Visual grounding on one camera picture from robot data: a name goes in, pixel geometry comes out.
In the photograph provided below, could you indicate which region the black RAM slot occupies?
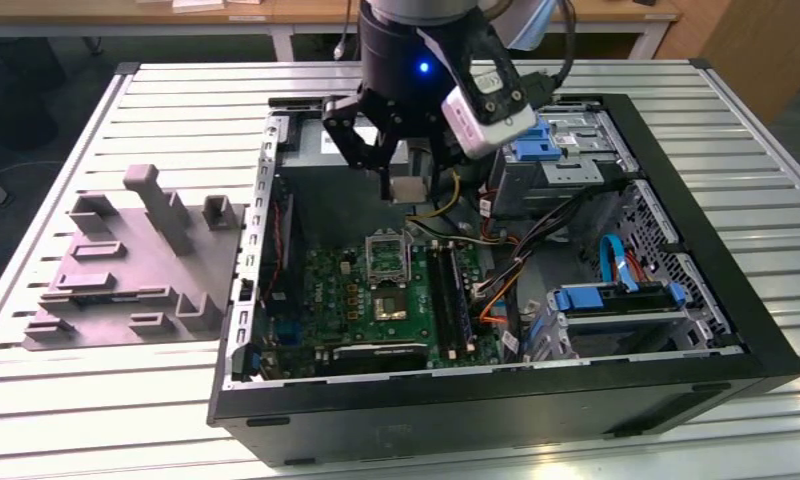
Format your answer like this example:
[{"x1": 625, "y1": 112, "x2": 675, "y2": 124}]
[
  {"x1": 427, "y1": 239, "x2": 460, "y2": 359},
  {"x1": 444, "y1": 239, "x2": 479, "y2": 351}
]

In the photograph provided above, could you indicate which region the CPU socket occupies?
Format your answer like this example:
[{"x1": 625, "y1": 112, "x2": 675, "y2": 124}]
[{"x1": 371, "y1": 291, "x2": 411, "y2": 323}]

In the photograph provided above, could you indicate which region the white cardboard box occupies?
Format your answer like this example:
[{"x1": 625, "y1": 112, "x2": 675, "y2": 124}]
[{"x1": 170, "y1": 0, "x2": 228, "y2": 14}]

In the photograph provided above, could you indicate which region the metal socket cover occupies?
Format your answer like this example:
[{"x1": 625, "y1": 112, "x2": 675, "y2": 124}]
[{"x1": 364, "y1": 229, "x2": 412, "y2": 290}]

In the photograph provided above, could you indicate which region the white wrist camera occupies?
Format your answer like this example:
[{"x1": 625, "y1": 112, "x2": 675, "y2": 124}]
[{"x1": 439, "y1": 69, "x2": 540, "y2": 162}]

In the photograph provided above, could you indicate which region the dark office chair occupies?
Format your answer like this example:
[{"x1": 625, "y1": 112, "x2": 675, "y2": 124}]
[{"x1": 0, "y1": 37, "x2": 68, "y2": 154}]

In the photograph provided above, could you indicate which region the metal disk cage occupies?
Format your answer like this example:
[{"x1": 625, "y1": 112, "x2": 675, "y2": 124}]
[{"x1": 543, "y1": 279, "x2": 746, "y2": 360}]

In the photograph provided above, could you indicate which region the black camera cable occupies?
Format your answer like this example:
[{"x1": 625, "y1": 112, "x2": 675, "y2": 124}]
[{"x1": 519, "y1": 0, "x2": 580, "y2": 109}]

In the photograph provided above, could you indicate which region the orange wire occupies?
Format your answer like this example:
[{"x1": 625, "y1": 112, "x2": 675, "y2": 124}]
[{"x1": 477, "y1": 287, "x2": 529, "y2": 327}]

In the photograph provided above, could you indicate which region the green motherboard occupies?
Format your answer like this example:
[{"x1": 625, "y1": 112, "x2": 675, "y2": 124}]
[{"x1": 252, "y1": 227, "x2": 508, "y2": 379}]

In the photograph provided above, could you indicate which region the grey plastic parts rack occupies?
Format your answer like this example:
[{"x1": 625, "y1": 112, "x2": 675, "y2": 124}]
[{"x1": 20, "y1": 163, "x2": 252, "y2": 354}]

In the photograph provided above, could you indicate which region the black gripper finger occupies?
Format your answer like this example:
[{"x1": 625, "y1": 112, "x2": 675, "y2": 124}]
[
  {"x1": 427, "y1": 134, "x2": 459, "y2": 215},
  {"x1": 320, "y1": 94, "x2": 399, "y2": 201}
]

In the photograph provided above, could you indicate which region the black PC case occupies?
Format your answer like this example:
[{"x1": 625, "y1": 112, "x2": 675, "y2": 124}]
[{"x1": 205, "y1": 92, "x2": 800, "y2": 469}]

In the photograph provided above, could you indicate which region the grey power supply unit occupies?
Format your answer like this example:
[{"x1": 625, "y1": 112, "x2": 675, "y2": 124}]
[{"x1": 276, "y1": 115, "x2": 415, "y2": 241}]

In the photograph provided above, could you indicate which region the black cable bundle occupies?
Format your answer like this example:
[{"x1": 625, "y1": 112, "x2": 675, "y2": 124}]
[{"x1": 476, "y1": 182, "x2": 619, "y2": 297}]

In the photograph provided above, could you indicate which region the wooden cabinet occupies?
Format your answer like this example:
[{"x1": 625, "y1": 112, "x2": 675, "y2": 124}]
[{"x1": 656, "y1": 0, "x2": 800, "y2": 126}]

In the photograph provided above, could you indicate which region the dangling cable with plug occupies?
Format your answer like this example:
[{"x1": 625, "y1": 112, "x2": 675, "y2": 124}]
[{"x1": 332, "y1": 0, "x2": 352, "y2": 61}]

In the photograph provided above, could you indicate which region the blue disk carrier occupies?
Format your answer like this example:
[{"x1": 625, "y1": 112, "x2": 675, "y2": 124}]
[{"x1": 551, "y1": 282, "x2": 690, "y2": 315}]

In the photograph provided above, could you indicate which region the metal optical drive cage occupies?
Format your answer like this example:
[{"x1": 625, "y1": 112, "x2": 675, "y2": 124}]
[{"x1": 489, "y1": 99, "x2": 642, "y2": 217}]

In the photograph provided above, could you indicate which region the blue plastic drive bracket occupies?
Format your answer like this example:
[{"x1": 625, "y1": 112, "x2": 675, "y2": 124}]
[{"x1": 505, "y1": 119, "x2": 563, "y2": 163}]

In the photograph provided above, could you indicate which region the black graphics card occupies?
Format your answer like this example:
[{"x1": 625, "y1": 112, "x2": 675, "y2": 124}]
[{"x1": 316, "y1": 341, "x2": 432, "y2": 375}]

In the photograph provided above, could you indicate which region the light blue wire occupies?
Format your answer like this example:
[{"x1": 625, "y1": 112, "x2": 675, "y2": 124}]
[{"x1": 599, "y1": 233, "x2": 642, "y2": 294}]

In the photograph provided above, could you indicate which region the silver CPU green edge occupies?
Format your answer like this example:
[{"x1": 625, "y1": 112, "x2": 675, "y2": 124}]
[{"x1": 388, "y1": 174, "x2": 433, "y2": 205}]

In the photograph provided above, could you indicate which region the yellow wire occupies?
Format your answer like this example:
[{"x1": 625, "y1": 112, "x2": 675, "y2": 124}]
[{"x1": 404, "y1": 169, "x2": 461, "y2": 220}]

